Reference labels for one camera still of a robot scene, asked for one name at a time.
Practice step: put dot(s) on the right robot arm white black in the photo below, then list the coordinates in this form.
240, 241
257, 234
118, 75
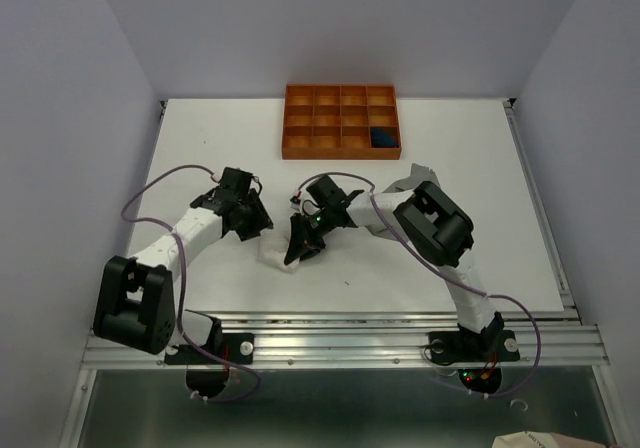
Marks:
413, 211

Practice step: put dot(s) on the aluminium rail frame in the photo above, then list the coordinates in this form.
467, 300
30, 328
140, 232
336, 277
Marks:
358, 377

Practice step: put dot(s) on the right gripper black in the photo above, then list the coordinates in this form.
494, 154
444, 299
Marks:
303, 243

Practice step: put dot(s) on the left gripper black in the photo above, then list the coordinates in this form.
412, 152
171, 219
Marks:
261, 219

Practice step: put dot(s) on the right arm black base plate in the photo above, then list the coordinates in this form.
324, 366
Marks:
450, 347

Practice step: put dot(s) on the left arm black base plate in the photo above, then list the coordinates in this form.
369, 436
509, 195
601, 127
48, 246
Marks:
234, 347

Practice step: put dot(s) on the orange compartment tray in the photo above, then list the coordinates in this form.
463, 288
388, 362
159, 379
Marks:
332, 122

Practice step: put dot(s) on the white pink grey underwear pile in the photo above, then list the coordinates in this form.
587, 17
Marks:
272, 251

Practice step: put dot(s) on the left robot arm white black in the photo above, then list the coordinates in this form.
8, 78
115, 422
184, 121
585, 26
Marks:
141, 297

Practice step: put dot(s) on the white pink bag corner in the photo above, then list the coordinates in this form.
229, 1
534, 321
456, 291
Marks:
527, 439

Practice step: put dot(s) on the navy blue underwear white trim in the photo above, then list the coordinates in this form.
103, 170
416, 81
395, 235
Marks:
382, 139

